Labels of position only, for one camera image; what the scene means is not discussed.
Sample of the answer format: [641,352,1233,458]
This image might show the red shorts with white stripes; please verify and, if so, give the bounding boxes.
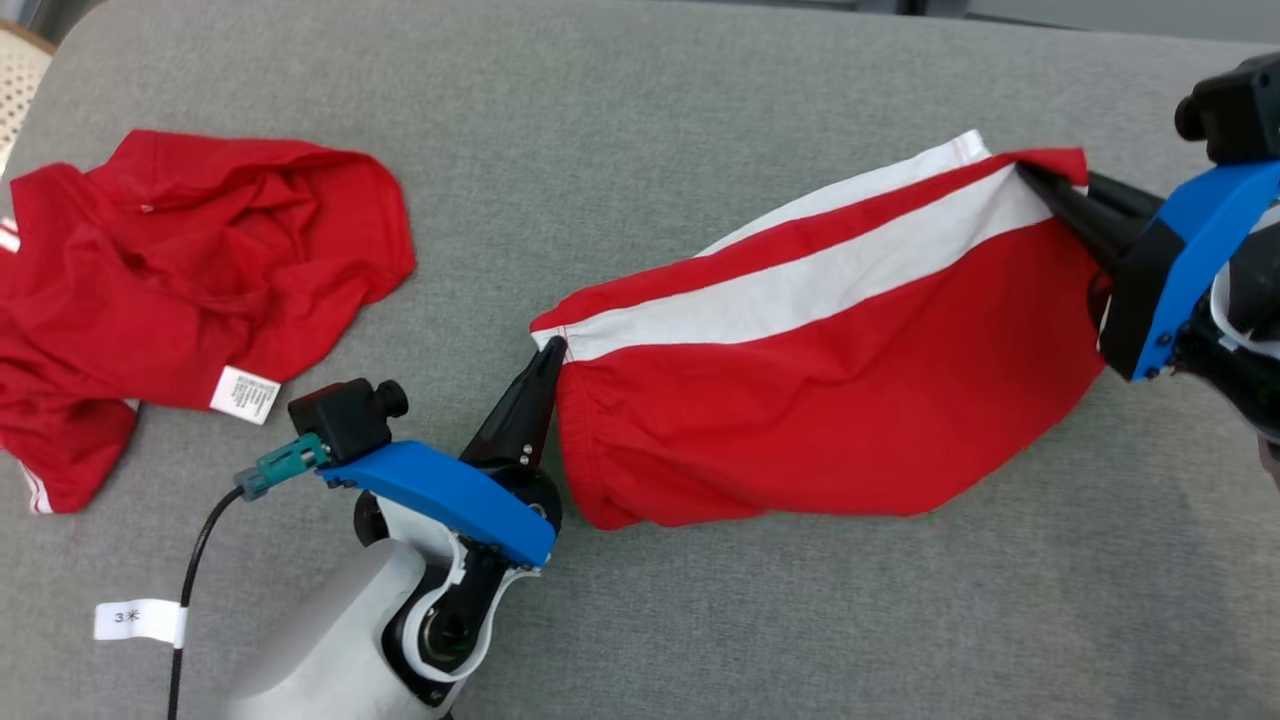
[530,130,1113,531]

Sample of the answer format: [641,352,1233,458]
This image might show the blue camera bracket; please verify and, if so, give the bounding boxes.
[318,440,558,570]
[1130,160,1280,384]

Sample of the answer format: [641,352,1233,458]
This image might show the black left camera cable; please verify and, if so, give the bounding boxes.
[165,487,246,720]

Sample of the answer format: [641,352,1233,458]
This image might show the red jersey shirt with number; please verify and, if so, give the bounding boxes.
[0,128,418,516]

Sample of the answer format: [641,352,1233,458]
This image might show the teal left camera connector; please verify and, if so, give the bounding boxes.
[235,433,331,502]

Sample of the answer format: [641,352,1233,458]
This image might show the white cable tag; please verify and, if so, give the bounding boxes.
[94,598,189,649]

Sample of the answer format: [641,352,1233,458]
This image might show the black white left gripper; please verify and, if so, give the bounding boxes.
[354,339,569,714]

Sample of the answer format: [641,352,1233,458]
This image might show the cream laundry basket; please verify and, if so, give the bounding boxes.
[0,18,58,181]

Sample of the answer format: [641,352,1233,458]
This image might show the blue left camera bracket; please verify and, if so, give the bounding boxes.
[318,440,558,570]

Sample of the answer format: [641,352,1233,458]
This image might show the blue right camera bracket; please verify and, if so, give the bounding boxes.
[1130,160,1280,384]

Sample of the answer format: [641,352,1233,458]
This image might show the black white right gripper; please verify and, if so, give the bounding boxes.
[1014,160,1280,443]

